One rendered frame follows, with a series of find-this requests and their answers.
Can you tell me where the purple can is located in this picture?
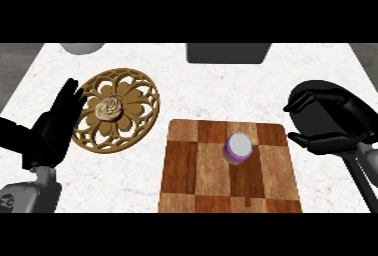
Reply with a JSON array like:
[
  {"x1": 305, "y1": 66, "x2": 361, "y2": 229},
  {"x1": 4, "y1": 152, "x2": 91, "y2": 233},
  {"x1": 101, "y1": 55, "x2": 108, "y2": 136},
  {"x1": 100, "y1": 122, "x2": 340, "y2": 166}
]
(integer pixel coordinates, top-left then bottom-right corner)
[{"x1": 222, "y1": 131, "x2": 256, "y2": 166}]

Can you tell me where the checkered wooden cutting board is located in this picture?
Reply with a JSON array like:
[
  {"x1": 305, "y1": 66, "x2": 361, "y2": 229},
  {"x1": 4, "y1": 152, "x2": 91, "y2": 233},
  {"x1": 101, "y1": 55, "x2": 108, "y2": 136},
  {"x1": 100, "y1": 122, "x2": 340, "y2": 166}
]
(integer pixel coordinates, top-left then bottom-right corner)
[{"x1": 157, "y1": 118, "x2": 305, "y2": 214}]

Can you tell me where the gold openwork round trivet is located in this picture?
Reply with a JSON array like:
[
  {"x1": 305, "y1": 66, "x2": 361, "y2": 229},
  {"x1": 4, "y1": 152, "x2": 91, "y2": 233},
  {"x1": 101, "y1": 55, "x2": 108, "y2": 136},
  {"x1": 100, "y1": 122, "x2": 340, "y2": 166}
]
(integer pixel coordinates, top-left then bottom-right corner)
[{"x1": 71, "y1": 67, "x2": 163, "y2": 155}]

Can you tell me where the black pan with grey handle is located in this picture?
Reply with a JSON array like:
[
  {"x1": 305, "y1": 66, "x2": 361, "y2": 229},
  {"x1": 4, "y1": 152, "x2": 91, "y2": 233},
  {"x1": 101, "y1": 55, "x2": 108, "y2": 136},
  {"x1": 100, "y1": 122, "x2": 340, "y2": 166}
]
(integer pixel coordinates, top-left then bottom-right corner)
[{"x1": 287, "y1": 79, "x2": 378, "y2": 214}]

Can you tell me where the pale grey round bowl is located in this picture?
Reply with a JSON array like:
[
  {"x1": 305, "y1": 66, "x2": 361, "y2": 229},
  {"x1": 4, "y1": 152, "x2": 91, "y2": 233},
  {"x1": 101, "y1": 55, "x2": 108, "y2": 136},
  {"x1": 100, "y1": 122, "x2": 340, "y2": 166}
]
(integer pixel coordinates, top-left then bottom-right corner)
[{"x1": 60, "y1": 42, "x2": 107, "y2": 56}]

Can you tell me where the beige frosted cupcake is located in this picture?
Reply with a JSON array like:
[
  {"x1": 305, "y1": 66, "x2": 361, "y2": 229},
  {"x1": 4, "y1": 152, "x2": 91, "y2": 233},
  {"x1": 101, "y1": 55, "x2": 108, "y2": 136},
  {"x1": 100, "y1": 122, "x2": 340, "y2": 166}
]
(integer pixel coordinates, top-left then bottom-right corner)
[{"x1": 94, "y1": 96, "x2": 125, "y2": 123}]

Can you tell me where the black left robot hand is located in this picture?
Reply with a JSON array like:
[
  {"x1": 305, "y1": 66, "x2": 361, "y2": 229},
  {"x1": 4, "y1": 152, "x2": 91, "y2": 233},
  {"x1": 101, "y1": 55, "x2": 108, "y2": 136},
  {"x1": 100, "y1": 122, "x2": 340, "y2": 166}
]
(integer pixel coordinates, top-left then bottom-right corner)
[{"x1": 0, "y1": 77, "x2": 91, "y2": 170}]

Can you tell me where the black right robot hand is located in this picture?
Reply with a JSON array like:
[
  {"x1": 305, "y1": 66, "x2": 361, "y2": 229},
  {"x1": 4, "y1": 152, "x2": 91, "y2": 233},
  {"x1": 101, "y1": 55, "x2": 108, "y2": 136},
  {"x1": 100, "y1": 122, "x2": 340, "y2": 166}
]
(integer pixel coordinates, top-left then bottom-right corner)
[{"x1": 283, "y1": 88, "x2": 378, "y2": 156}]

